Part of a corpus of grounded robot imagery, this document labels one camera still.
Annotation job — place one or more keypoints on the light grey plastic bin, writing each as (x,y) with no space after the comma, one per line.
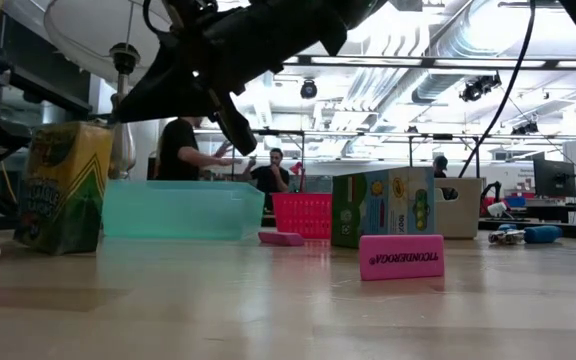
(460,215)

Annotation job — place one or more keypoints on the silver spiral air duct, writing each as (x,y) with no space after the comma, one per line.
(435,85)

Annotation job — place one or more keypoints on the teal translucent plastic tray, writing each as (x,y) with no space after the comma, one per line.
(183,210)

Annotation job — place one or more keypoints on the person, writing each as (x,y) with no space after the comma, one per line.
(440,165)
(270,180)
(178,150)

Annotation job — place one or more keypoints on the red plastic basket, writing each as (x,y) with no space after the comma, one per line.
(303,215)

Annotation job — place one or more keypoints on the pink rectangular eraser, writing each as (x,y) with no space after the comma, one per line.
(280,238)
(400,257)

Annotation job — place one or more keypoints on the black ceiling spotlight cluster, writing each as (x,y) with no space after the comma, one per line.
(473,91)

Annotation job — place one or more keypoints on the long linear ceiling light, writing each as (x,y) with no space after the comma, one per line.
(368,60)

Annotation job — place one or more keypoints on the black monitor on arm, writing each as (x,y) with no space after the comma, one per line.
(554,178)

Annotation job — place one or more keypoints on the black background robot arm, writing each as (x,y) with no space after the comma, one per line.
(498,187)

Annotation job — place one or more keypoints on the Crayola crayon box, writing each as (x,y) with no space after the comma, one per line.
(68,200)
(383,205)

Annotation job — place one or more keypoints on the black background rig frame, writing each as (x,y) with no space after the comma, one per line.
(443,136)
(278,132)

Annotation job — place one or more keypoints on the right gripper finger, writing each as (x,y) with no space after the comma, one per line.
(163,75)
(178,107)

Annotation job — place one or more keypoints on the table lamp white shade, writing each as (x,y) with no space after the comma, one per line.
(78,45)

